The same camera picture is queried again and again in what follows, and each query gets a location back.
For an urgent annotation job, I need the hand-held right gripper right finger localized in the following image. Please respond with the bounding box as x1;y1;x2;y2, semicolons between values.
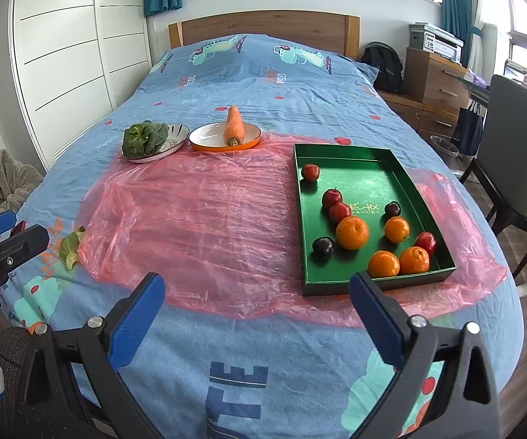
348;271;502;439

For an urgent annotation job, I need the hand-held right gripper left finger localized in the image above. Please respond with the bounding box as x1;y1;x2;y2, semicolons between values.
14;272;167;439

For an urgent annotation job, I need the large orange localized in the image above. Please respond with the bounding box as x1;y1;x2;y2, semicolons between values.
335;216;370;251

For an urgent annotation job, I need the green tray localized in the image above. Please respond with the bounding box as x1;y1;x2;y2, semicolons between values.
293;143;456;297

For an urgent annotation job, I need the loose bok choy leaf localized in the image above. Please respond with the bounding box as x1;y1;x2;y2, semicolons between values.
59;225;87;270

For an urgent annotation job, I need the pink plastic sheet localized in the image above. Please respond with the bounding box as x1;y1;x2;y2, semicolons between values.
77;132;508;327

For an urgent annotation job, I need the bok choy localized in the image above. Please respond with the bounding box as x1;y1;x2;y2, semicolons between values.
122;120;169;159

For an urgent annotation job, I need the striped bowl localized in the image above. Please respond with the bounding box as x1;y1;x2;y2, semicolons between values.
122;123;191;164

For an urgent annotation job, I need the white wardrobe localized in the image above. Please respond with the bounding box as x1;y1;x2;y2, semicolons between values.
10;0;152;172

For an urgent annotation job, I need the mesh wastebasket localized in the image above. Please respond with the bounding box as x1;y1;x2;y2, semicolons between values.
429;135;461;156

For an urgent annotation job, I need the orange rimmed white plate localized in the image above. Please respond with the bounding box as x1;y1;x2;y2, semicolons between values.
188;123;262;153

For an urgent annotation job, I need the low wooden cabinet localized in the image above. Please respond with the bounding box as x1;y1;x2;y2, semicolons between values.
378;90;463;140

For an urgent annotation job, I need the black tote bag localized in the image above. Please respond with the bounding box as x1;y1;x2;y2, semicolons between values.
450;101;485;156

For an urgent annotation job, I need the carrot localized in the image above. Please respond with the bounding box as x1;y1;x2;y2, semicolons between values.
223;105;246;147

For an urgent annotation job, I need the grey chair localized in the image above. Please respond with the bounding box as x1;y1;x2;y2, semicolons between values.
458;74;527;239

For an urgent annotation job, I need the wooden dresser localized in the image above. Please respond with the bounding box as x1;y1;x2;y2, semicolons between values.
403;47;470;104

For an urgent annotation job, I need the black backpack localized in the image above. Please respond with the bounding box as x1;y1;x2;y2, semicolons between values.
359;41;405;94

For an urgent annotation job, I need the white printer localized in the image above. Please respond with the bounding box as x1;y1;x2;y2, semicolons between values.
408;22;464;64

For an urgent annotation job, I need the wooden headboard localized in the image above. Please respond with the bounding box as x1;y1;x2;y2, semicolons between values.
168;10;361;60

